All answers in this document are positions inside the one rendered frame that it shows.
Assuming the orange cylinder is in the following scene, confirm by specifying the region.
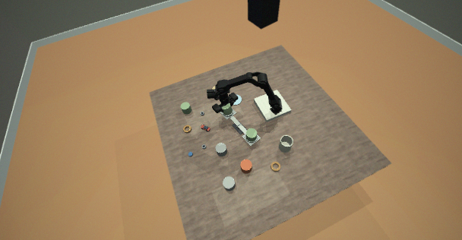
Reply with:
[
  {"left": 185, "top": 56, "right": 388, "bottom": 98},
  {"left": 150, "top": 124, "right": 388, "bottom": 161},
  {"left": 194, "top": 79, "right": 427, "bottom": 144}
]
[{"left": 240, "top": 159, "right": 252, "bottom": 174}]

